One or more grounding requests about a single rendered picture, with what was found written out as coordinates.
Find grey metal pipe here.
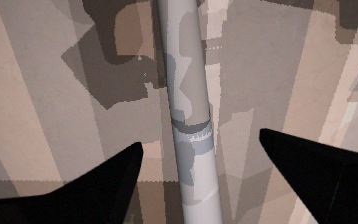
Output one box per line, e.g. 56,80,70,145
156,0,224,224

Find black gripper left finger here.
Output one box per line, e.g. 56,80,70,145
0,142,143,224

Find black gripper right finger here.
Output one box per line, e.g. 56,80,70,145
259,128,358,224

